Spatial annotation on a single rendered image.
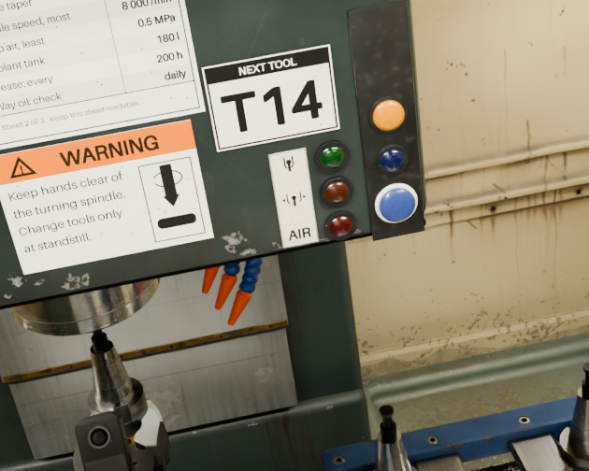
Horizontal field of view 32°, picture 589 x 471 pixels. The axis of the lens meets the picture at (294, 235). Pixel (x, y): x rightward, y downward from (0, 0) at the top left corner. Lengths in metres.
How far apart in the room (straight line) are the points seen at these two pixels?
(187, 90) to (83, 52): 0.08
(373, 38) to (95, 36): 0.21
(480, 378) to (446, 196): 0.44
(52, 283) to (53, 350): 0.81
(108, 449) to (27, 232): 0.30
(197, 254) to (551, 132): 1.33
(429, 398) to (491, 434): 1.07
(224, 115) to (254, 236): 0.11
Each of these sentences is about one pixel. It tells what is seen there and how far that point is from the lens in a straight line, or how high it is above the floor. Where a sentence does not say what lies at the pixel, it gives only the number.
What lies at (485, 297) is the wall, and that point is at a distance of 2.23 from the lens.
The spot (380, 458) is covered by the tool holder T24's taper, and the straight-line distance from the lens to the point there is 1.10.
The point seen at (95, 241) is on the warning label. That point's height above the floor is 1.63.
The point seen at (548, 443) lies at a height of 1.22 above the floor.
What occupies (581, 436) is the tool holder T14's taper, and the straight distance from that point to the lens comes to 1.16.
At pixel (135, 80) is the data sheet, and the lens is 0.78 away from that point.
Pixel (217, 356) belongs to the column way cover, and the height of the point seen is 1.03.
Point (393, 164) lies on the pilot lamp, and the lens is 0.83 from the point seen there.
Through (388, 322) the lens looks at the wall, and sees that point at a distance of 2.20.
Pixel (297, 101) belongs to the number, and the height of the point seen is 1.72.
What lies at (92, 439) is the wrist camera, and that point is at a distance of 1.05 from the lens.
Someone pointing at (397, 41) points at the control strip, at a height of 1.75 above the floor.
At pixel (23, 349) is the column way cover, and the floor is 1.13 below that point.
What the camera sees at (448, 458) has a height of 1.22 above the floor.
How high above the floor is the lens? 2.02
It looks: 30 degrees down
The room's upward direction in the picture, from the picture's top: 9 degrees counter-clockwise
